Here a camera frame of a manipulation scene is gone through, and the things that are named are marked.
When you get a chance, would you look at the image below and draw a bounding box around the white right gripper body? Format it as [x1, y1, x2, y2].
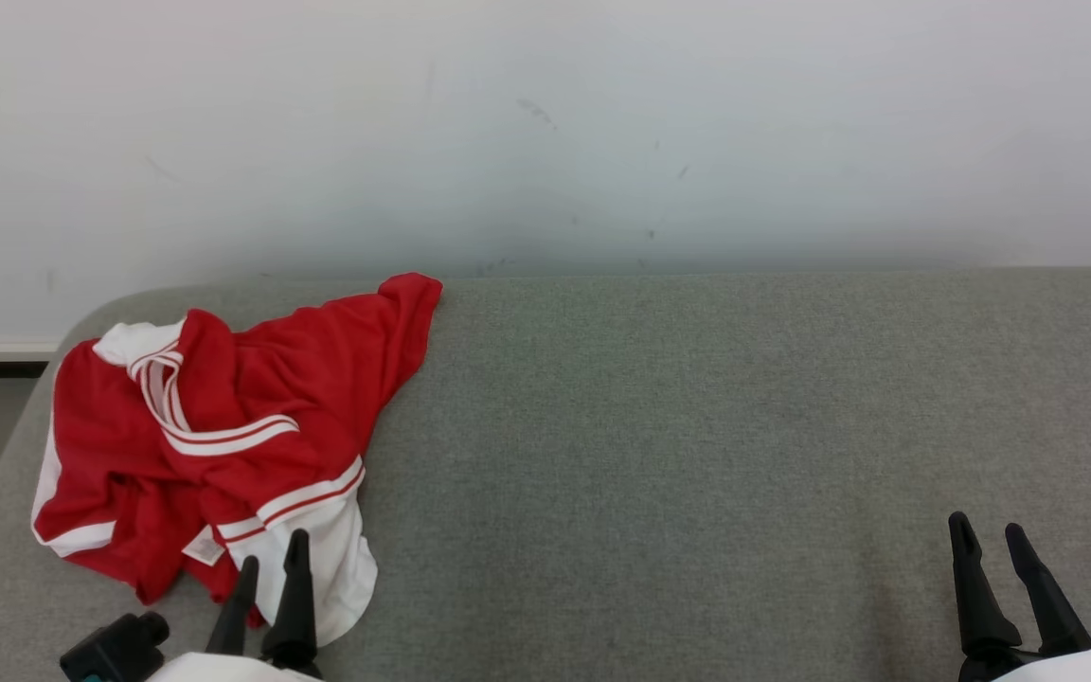
[957, 646, 1091, 682]

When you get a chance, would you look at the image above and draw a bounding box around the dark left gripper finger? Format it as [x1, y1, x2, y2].
[261, 529, 325, 680]
[206, 555, 260, 657]

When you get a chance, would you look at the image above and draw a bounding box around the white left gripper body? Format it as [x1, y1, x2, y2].
[146, 652, 321, 682]

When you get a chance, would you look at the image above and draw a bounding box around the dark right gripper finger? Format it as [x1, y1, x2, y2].
[1005, 523, 1091, 657]
[947, 511, 1023, 657]

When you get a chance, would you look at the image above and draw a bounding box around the grey fabric sofa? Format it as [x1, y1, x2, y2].
[0, 267, 1091, 682]

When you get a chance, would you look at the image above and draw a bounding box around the red white basketball jersey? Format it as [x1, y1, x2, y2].
[93, 273, 443, 648]

